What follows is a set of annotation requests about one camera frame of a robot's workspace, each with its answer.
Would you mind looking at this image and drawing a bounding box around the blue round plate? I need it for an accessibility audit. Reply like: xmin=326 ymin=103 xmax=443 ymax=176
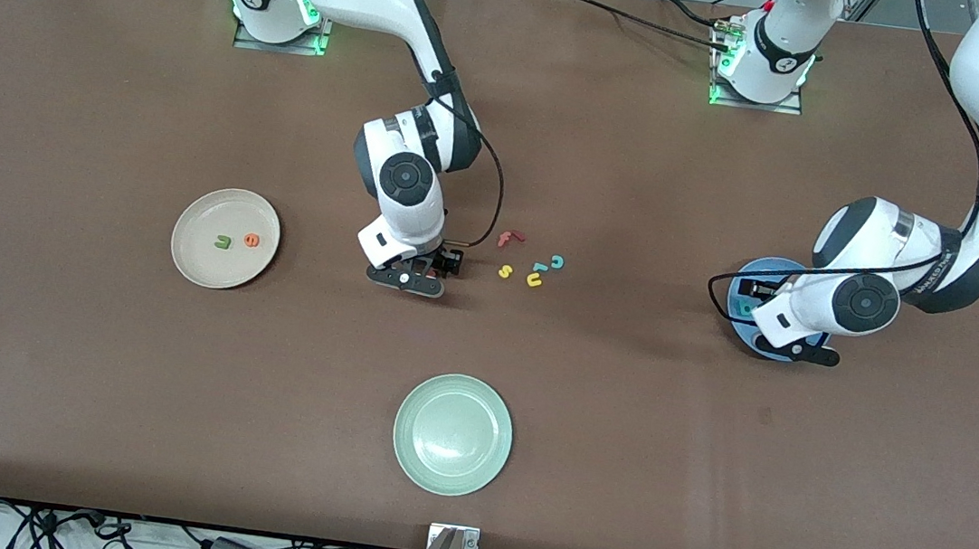
xmin=721 ymin=252 xmax=810 ymax=364

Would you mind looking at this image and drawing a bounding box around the pale green round plate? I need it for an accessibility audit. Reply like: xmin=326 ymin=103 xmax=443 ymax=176
xmin=387 ymin=368 xmax=520 ymax=503

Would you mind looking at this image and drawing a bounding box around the beige round plate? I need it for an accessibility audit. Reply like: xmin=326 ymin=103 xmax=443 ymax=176
xmin=166 ymin=183 xmax=286 ymax=297

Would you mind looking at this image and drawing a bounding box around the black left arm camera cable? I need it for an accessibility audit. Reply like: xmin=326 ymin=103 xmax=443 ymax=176
xmin=705 ymin=0 xmax=979 ymax=352

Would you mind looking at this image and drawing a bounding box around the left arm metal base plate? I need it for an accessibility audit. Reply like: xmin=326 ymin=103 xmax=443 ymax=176
xmin=706 ymin=12 xmax=813 ymax=118

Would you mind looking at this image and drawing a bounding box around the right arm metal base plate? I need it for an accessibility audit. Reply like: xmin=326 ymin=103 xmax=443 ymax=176
xmin=233 ymin=0 xmax=343 ymax=59

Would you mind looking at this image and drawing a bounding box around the short black table cable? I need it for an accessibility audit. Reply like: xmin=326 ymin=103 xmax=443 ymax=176
xmin=652 ymin=0 xmax=733 ymax=30

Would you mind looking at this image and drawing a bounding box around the long black table cable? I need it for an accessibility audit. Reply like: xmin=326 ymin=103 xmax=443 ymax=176
xmin=528 ymin=0 xmax=737 ymax=53

